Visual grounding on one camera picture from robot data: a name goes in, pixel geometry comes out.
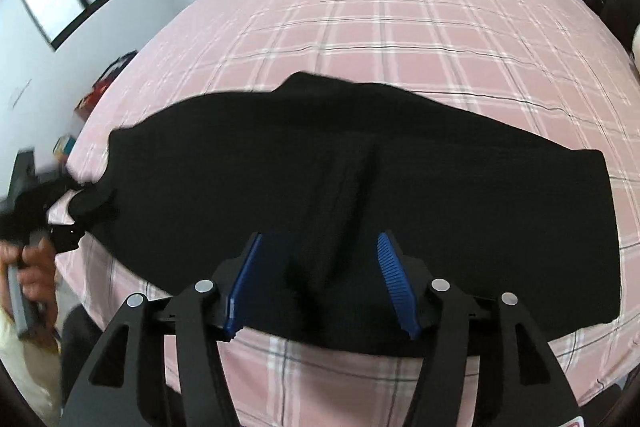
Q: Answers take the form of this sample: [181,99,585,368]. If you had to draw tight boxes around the black pants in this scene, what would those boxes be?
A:
[68,72,620,357]

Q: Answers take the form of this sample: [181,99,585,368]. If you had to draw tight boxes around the black clothing pile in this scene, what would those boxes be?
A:
[582,0,640,53]

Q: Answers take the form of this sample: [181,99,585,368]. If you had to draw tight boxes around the person's left hand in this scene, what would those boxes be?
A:
[0,239,58,315]

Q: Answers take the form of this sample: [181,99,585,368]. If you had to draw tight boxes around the red items on shelf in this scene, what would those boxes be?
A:
[53,50,138,164]

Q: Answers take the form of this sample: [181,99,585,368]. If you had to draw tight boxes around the pink plaid bed sheet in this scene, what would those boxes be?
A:
[70,0,639,402]

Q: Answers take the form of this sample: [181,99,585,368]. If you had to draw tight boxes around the white spotted pillow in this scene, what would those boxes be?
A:
[629,25,640,74]

